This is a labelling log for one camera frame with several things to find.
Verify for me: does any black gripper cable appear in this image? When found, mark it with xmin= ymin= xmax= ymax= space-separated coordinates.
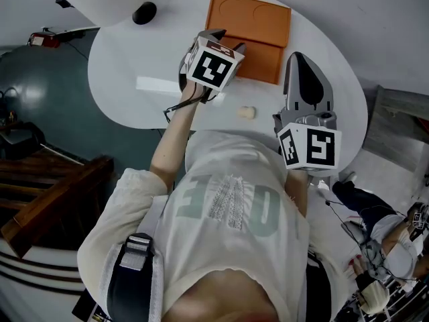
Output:
xmin=163 ymin=95 xmax=202 ymax=123

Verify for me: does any white lamp with black base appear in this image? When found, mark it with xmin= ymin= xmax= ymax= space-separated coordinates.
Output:
xmin=55 ymin=0 xmax=158 ymax=28

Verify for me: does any small cream object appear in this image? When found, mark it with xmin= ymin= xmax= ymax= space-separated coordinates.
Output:
xmin=237 ymin=105 xmax=257 ymax=119

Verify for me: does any person's left forearm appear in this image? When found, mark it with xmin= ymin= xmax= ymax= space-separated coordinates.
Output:
xmin=149 ymin=78 xmax=208 ymax=194

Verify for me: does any white equipment rack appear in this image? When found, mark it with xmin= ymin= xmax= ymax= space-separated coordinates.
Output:
xmin=334 ymin=276 xmax=429 ymax=322

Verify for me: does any orange box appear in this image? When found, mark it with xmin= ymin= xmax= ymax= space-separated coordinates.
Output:
xmin=204 ymin=0 xmax=292 ymax=86

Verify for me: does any dark wooden furniture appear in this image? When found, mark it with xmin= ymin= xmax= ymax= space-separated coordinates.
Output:
xmin=0 ymin=149 xmax=115 ymax=260

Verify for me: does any person's right forearm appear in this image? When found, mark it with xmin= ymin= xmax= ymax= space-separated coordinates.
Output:
xmin=284 ymin=169 xmax=312 ymax=219

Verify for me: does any black shoulder strap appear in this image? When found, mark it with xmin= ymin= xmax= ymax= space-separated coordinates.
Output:
xmin=107 ymin=232 xmax=157 ymax=322
xmin=305 ymin=252 xmax=332 ymax=322

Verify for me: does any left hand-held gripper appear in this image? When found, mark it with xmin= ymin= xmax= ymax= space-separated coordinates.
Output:
xmin=178 ymin=28 xmax=248 ymax=105

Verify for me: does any person's white t-shirt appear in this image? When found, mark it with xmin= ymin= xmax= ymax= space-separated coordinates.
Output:
xmin=77 ymin=129 xmax=346 ymax=322

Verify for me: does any grey shelf cabinet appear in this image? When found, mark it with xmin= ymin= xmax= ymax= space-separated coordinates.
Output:
xmin=363 ymin=85 xmax=429 ymax=172

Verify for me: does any white black-striped platform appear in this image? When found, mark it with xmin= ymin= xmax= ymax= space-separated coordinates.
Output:
xmin=0 ymin=239 xmax=88 ymax=322

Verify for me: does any person's chin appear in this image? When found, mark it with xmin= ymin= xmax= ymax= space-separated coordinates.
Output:
xmin=164 ymin=268 xmax=282 ymax=322

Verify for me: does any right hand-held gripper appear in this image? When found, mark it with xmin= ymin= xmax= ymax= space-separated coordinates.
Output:
xmin=271 ymin=50 xmax=343 ymax=182

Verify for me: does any red fire extinguisher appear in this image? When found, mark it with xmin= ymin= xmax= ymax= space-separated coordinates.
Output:
xmin=28 ymin=32 xmax=61 ymax=48

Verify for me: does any black case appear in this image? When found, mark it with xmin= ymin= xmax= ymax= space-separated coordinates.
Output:
xmin=0 ymin=122 xmax=46 ymax=160

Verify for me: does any white round table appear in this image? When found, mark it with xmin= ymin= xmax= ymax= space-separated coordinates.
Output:
xmin=87 ymin=0 xmax=369 ymax=180

